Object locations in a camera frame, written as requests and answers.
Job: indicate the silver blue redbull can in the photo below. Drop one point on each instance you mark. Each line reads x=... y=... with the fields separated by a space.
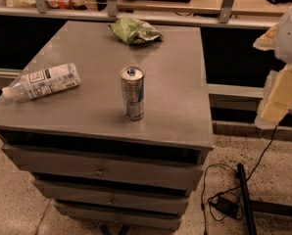
x=132 y=79

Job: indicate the middle grey drawer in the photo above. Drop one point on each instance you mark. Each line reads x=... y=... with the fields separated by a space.
x=108 y=198

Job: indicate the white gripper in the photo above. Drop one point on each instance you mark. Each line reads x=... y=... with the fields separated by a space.
x=291 y=36

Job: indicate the green chip bag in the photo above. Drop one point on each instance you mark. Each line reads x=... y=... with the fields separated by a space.
x=135 y=32

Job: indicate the black floor bar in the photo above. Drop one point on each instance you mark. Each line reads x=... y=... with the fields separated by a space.
x=251 y=226

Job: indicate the bottom grey drawer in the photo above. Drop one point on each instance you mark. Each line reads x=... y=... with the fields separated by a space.
x=122 y=217

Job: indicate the grey drawer cabinet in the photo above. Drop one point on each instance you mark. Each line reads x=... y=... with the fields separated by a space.
x=176 y=127

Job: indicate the grey drawer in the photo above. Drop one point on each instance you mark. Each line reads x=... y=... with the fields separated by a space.
x=108 y=198
x=122 y=217
x=104 y=167

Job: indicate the clear plastic water bottle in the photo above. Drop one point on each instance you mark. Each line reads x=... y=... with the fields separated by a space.
x=41 y=83

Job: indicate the top grey drawer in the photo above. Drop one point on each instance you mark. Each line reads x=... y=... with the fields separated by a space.
x=104 y=167

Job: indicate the black power adapter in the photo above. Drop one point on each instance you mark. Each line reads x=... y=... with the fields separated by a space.
x=227 y=207

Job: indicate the metal railing frame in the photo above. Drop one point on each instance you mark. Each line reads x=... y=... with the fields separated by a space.
x=88 y=9

